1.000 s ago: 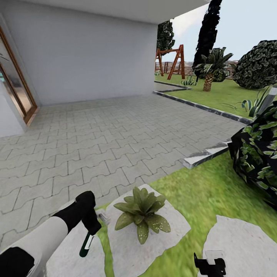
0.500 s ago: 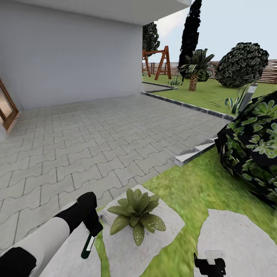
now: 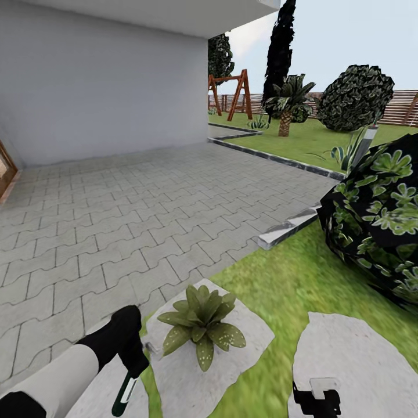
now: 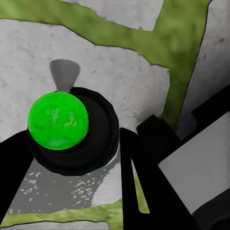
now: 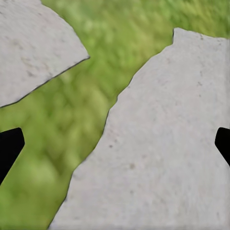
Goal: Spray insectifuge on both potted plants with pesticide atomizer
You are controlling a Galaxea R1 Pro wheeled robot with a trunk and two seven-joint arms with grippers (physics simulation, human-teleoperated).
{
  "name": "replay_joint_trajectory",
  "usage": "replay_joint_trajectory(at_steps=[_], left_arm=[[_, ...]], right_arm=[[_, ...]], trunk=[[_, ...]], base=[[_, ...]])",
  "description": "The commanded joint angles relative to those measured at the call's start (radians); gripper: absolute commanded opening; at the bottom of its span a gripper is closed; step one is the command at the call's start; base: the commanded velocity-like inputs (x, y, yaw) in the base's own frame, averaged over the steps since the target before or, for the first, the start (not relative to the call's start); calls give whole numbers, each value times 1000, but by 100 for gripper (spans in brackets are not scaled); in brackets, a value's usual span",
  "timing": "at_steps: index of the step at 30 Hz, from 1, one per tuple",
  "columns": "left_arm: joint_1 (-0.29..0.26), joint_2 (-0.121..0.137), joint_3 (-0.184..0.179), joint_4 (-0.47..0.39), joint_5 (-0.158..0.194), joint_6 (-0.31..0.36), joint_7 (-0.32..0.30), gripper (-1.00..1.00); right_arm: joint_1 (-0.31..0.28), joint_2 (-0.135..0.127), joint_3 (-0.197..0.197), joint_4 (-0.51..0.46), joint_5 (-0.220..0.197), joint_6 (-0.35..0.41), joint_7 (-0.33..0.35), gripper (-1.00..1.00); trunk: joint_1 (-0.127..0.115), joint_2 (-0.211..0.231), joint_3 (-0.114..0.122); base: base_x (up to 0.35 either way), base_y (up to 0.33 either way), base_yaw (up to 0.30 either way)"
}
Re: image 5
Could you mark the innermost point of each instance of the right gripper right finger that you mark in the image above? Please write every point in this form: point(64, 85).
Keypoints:
point(222, 142)

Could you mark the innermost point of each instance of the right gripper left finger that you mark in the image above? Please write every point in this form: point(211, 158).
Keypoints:
point(11, 144)

